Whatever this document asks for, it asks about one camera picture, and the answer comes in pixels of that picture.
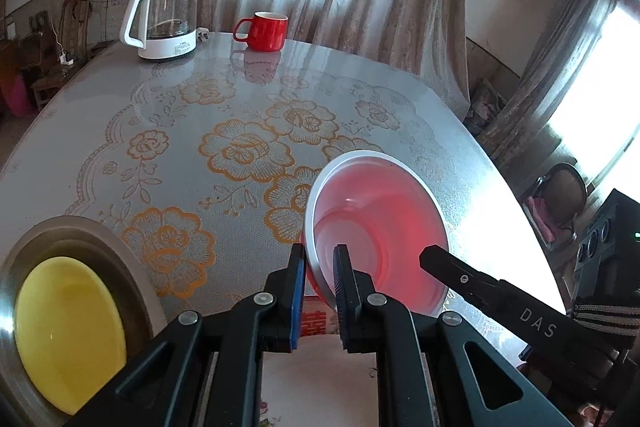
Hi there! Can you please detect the red plastic bowl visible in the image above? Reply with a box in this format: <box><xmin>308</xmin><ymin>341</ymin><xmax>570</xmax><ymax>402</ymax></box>
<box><xmin>302</xmin><ymin>150</ymin><xmax>451</xmax><ymax>315</ymax></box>

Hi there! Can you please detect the round back chair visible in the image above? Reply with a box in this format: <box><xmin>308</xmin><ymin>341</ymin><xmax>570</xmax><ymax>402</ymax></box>
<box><xmin>520</xmin><ymin>162</ymin><xmax>588</xmax><ymax>253</ymax></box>

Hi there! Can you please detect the white glass electric kettle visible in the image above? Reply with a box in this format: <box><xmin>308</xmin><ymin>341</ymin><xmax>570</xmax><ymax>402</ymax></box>
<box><xmin>122</xmin><ymin>0</ymin><xmax>202</xmax><ymax>61</ymax></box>

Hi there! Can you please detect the wooden chair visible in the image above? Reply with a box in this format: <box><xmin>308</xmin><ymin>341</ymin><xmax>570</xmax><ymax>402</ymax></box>
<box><xmin>60</xmin><ymin>0</ymin><xmax>93</xmax><ymax>52</ymax></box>

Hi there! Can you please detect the red mug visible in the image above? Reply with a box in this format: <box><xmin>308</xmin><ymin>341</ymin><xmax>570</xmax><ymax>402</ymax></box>
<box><xmin>233</xmin><ymin>12</ymin><xmax>289</xmax><ymax>53</ymax></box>

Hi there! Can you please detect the floral lace tablecloth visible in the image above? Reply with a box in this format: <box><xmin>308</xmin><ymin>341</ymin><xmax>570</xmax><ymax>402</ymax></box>
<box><xmin>0</xmin><ymin>32</ymin><xmax>566</xmax><ymax>427</ymax></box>

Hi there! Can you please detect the beige window curtain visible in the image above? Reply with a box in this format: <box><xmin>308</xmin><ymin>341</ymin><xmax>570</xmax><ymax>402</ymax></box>
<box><xmin>480</xmin><ymin>0</ymin><xmax>640</xmax><ymax>178</ymax></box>

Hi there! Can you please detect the stainless steel bowl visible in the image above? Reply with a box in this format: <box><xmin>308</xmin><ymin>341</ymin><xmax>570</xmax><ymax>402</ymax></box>
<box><xmin>0</xmin><ymin>216</ymin><xmax>168</xmax><ymax>427</ymax></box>

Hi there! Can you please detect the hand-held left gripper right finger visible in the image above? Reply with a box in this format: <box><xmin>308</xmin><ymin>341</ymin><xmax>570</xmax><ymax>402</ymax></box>
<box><xmin>332</xmin><ymin>244</ymin><xmax>576</xmax><ymax>427</ymax></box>

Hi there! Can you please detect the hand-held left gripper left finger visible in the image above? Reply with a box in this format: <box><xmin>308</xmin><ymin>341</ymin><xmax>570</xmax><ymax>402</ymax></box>
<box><xmin>65</xmin><ymin>243</ymin><xmax>307</xmax><ymax>427</ymax></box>

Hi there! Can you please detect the pink object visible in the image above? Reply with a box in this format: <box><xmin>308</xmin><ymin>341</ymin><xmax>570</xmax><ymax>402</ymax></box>
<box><xmin>5</xmin><ymin>74</ymin><xmax>31</xmax><ymax>118</ymax></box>

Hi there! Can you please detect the yellow plastic bowl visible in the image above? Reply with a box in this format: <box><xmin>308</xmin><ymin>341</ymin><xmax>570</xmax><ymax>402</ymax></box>
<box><xmin>14</xmin><ymin>257</ymin><xmax>128</xmax><ymax>415</ymax></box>

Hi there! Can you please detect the pink cloth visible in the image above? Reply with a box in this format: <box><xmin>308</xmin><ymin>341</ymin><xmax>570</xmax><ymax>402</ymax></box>
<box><xmin>525</xmin><ymin>197</ymin><xmax>561</xmax><ymax>243</ymax></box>

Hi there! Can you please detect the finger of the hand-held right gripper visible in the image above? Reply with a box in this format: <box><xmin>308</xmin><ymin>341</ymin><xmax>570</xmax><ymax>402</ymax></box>
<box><xmin>419</xmin><ymin>245</ymin><xmax>507</xmax><ymax>319</ymax></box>

